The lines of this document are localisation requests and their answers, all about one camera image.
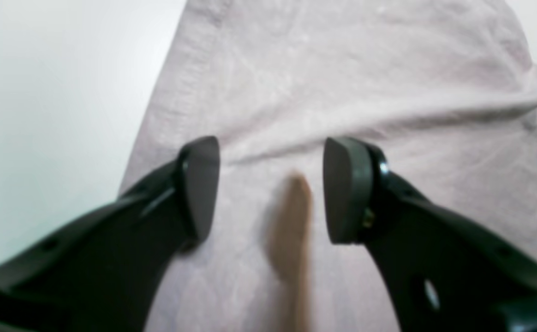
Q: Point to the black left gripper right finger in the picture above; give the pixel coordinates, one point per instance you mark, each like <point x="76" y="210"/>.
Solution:
<point x="443" y="271"/>

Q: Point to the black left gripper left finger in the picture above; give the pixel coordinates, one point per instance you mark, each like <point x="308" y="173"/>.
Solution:
<point x="101" y="272"/>

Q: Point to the mauve grey t-shirt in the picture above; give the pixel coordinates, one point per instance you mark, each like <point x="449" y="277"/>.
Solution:
<point x="447" y="89"/>

